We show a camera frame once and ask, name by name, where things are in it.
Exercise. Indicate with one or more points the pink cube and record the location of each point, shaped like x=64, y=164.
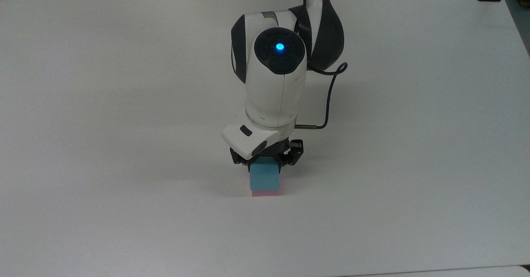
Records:
x=265, y=193

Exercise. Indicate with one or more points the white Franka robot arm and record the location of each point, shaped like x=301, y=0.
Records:
x=273, y=90

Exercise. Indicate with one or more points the blue cube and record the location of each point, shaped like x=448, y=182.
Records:
x=265, y=175

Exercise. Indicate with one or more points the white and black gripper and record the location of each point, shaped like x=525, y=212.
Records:
x=248, y=138

